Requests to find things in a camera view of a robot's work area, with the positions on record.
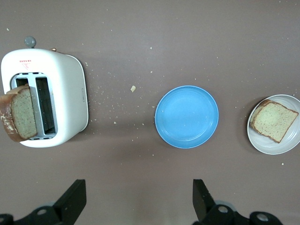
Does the beige plate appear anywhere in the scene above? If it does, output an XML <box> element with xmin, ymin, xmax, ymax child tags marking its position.
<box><xmin>247</xmin><ymin>94</ymin><xmax>300</xmax><ymax>155</ymax></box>

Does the brown bread slice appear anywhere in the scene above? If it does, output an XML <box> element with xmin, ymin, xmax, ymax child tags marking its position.
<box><xmin>249</xmin><ymin>99</ymin><xmax>300</xmax><ymax>144</ymax></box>

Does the white toaster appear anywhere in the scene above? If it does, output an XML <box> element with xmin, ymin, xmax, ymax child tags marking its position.
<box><xmin>0</xmin><ymin>36</ymin><xmax>90</xmax><ymax>148</ymax></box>

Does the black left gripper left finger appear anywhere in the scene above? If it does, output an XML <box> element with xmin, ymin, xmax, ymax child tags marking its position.
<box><xmin>0</xmin><ymin>179</ymin><xmax>87</xmax><ymax>225</ymax></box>

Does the brown bread slice speckled crust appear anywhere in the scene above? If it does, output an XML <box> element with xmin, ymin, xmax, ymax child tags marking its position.
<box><xmin>0</xmin><ymin>84</ymin><xmax>38</xmax><ymax>143</ymax></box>

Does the blue plate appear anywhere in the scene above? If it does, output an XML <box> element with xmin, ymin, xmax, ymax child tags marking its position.
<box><xmin>154</xmin><ymin>85</ymin><xmax>219</xmax><ymax>149</ymax></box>

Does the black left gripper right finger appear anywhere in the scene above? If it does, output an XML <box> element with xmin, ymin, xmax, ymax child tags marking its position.
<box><xmin>192</xmin><ymin>179</ymin><xmax>284</xmax><ymax>225</ymax></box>

